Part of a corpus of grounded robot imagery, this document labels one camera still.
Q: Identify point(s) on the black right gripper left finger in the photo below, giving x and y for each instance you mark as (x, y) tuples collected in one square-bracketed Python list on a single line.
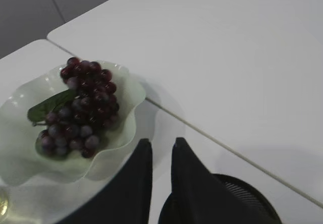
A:
[(126, 198)]

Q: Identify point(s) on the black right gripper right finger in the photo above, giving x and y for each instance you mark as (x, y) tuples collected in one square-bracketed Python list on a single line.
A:
[(200, 197)]

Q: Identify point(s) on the purple artificial grape bunch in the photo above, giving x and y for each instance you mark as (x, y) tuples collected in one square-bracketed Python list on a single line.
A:
[(76, 118)]

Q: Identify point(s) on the black mesh pen holder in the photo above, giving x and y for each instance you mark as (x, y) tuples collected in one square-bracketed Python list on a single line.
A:
[(239, 188)]

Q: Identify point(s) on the green wavy glass bowl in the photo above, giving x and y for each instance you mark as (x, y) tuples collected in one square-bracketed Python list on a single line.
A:
[(21, 160)]

